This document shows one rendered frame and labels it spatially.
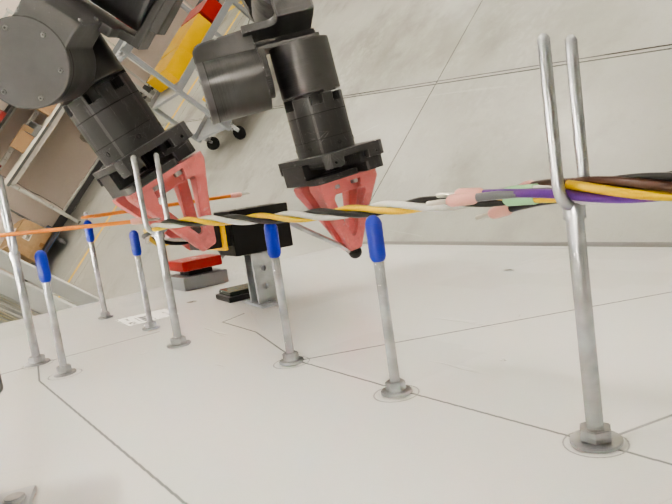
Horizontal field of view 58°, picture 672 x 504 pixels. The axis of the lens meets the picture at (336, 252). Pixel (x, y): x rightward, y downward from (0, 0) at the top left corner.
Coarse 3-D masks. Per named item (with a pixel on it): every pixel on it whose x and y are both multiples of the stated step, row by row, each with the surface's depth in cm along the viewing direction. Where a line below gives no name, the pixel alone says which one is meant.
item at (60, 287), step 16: (0, 256) 122; (0, 272) 94; (32, 272) 126; (0, 288) 94; (16, 288) 96; (32, 288) 97; (64, 288) 129; (0, 304) 94; (16, 304) 128; (32, 304) 97; (64, 304) 100; (80, 304) 131; (0, 320) 94
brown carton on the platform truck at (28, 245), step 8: (16, 224) 712; (24, 224) 689; (32, 224) 694; (24, 240) 686; (32, 240) 691; (40, 240) 697; (0, 248) 710; (8, 248) 683; (24, 248) 686; (32, 248) 691; (40, 248) 697; (24, 256) 688; (32, 256) 691
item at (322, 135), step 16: (320, 96) 56; (336, 96) 57; (288, 112) 58; (304, 112) 56; (320, 112) 56; (336, 112) 57; (304, 128) 57; (320, 128) 56; (336, 128) 57; (304, 144) 57; (320, 144) 57; (336, 144) 57; (352, 144) 58; (368, 144) 56; (304, 160) 57; (320, 160) 54; (336, 160) 54
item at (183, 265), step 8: (192, 256) 76; (200, 256) 74; (208, 256) 73; (216, 256) 73; (176, 264) 72; (184, 264) 71; (192, 264) 71; (200, 264) 72; (208, 264) 72; (216, 264) 73; (184, 272) 73; (192, 272) 72; (200, 272) 73
